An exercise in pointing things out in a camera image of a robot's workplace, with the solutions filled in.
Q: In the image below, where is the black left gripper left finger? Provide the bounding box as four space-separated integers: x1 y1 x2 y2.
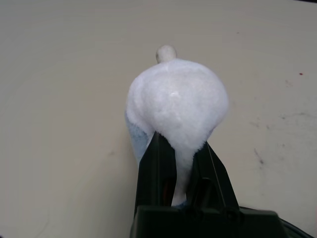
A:
135 130 177 207

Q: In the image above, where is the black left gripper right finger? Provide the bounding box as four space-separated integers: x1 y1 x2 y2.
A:
190 141 240 212

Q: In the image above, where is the white fluffy plush ball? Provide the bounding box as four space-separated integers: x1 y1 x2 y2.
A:
126 44 230 208

